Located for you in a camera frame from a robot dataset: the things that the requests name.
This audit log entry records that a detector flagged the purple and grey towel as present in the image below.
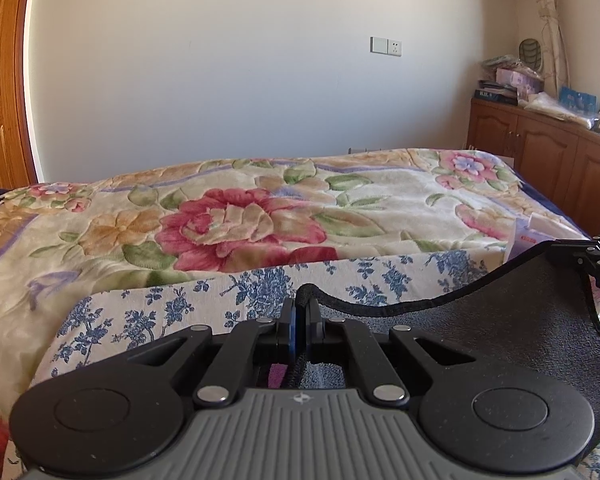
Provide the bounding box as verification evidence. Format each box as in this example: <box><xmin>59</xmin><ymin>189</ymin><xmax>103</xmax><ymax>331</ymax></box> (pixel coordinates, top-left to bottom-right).
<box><xmin>266</xmin><ymin>238</ymin><xmax>600</xmax><ymax>461</ymax></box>

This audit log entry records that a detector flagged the pink cotton tissue pack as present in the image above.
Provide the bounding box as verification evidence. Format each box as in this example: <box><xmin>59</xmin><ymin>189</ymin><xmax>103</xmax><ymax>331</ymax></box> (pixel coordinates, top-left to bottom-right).
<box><xmin>504</xmin><ymin>214</ymin><xmax>583</xmax><ymax>261</ymax></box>

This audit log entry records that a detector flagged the wooden side cabinet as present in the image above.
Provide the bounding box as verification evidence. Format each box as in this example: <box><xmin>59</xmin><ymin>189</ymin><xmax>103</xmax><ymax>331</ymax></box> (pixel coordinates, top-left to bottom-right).
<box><xmin>467</xmin><ymin>99</ymin><xmax>600</xmax><ymax>235</ymax></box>

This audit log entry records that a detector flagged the dark blue bed sheet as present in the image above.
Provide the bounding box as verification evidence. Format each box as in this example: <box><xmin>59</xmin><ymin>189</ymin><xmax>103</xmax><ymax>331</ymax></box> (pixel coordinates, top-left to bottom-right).
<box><xmin>514</xmin><ymin>171</ymin><xmax>591</xmax><ymax>240</ymax></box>

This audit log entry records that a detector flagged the blue floral white cloth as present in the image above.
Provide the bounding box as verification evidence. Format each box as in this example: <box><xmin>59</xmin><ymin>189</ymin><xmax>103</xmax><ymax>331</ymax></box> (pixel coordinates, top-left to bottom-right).
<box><xmin>10</xmin><ymin>242</ymin><xmax>600</xmax><ymax>479</ymax></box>

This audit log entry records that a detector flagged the clutter pile on cabinet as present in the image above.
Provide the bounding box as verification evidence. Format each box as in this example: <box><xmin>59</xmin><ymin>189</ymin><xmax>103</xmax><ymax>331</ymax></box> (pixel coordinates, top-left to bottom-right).
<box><xmin>474</xmin><ymin>38</ymin><xmax>600</xmax><ymax>134</ymax></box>

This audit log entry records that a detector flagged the floral bed blanket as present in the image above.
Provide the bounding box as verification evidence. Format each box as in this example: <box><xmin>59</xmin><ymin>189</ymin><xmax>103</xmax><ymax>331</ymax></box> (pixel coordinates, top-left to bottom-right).
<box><xmin>0</xmin><ymin>148</ymin><xmax>559</xmax><ymax>478</ymax></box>

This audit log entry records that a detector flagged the patterned window curtain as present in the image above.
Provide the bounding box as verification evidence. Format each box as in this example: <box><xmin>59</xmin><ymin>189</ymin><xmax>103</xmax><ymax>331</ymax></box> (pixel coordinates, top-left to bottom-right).
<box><xmin>535</xmin><ymin>0</ymin><xmax>570</xmax><ymax>96</ymax></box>

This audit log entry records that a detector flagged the white wall switch socket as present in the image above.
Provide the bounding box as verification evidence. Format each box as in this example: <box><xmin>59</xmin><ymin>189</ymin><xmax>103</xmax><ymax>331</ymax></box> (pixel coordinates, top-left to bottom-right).
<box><xmin>370</xmin><ymin>37</ymin><xmax>402</xmax><ymax>56</ymax></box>

